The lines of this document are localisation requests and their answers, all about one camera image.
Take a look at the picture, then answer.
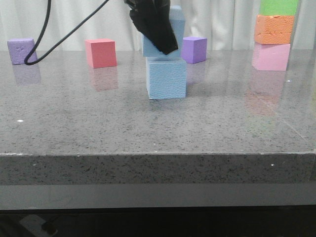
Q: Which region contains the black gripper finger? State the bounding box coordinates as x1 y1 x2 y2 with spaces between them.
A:
124 0 178 55

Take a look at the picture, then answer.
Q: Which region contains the light blue textured foam cube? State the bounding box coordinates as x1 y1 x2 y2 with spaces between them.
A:
146 57 187 100

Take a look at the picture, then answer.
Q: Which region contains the red foam cube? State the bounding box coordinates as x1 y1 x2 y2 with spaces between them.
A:
84 39 117 69

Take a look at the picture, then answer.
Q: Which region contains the white curtain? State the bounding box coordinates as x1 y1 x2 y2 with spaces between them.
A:
0 0 316 51

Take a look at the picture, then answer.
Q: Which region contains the green foam cube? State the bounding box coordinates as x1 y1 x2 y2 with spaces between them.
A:
259 0 298 16

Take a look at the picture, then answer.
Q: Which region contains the large orange foam cube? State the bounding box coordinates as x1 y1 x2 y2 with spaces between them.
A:
254 15 295 44

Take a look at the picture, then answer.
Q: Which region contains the pink foam cube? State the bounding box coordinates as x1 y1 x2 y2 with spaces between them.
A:
252 43 291 71

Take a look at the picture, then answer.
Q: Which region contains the dented purple foam cube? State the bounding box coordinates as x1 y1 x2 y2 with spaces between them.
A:
7 38 35 65

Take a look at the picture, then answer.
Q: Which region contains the black cable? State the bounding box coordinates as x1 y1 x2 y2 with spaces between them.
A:
24 0 109 66

